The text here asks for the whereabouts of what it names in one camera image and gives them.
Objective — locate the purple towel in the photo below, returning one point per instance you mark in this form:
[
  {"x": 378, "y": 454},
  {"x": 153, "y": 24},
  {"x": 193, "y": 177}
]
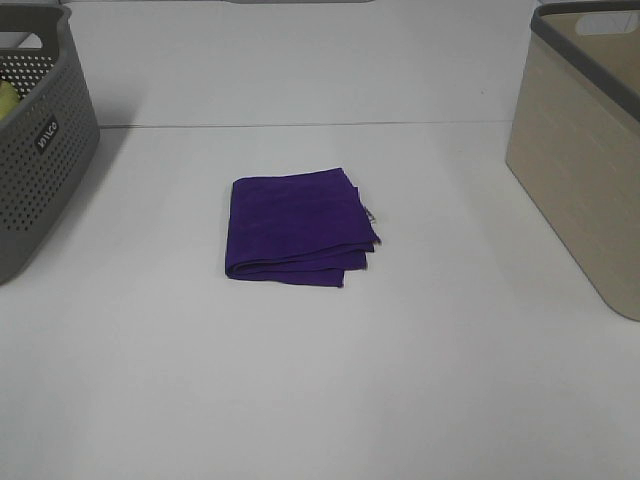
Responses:
[{"x": 304, "y": 229}]

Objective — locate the yellow-green cloth in basket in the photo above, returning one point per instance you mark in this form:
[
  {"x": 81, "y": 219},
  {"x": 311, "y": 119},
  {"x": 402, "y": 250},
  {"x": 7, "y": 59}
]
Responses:
[{"x": 9, "y": 98}]

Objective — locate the grey perforated plastic basket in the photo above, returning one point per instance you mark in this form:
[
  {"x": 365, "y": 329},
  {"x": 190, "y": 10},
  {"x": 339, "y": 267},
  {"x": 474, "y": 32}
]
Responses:
[{"x": 49, "y": 138}]

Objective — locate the beige plastic basket grey rim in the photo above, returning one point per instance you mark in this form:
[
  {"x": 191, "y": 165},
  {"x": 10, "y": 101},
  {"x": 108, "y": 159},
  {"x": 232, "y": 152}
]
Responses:
[{"x": 574, "y": 143}]

